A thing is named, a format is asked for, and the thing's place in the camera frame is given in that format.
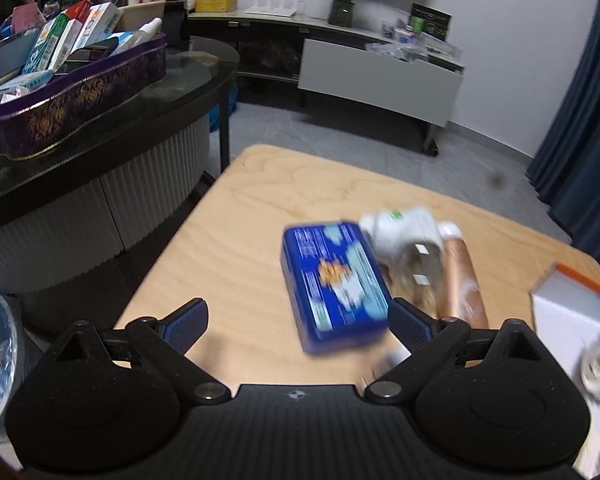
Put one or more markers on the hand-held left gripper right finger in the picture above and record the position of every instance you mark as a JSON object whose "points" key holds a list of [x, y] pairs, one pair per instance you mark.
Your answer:
{"points": [[410, 325]]}

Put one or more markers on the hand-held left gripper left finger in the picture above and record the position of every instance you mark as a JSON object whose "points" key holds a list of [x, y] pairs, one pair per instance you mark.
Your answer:
{"points": [[187, 325]]}

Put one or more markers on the rose gold bottle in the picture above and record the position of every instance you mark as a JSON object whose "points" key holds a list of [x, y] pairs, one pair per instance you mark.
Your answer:
{"points": [[460, 280]]}

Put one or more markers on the blue tin box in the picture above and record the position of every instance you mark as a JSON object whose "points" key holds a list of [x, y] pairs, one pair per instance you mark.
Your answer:
{"points": [[335, 285]]}

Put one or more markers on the orange cardboard box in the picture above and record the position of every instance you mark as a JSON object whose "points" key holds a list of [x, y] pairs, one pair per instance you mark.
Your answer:
{"points": [[555, 330]]}

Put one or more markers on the black round glass table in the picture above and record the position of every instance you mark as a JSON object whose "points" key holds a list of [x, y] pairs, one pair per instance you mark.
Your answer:
{"points": [[130, 195]]}

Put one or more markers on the blue carton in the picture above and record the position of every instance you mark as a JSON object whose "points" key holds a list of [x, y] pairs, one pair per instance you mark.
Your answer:
{"points": [[225, 110]]}

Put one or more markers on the purple patterned tin tray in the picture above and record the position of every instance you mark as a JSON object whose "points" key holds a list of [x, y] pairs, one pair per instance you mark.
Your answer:
{"points": [[80, 105]]}

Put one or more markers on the white television stand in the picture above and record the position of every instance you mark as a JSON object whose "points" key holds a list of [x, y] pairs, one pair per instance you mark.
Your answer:
{"points": [[380, 80]]}

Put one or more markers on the blue curtain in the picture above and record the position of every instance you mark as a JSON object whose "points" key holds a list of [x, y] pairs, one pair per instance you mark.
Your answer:
{"points": [[585, 135]]}

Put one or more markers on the clear plastic bag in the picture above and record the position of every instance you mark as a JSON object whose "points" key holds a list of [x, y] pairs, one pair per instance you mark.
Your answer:
{"points": [[397, 52]]}

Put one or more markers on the black green box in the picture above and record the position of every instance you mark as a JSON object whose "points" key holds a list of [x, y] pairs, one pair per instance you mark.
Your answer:
{"points": [[430, 22]]}

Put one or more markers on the pile of medicine boxes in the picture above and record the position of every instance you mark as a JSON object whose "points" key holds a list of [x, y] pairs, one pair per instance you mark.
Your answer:
{"points": [[65, 40]]}

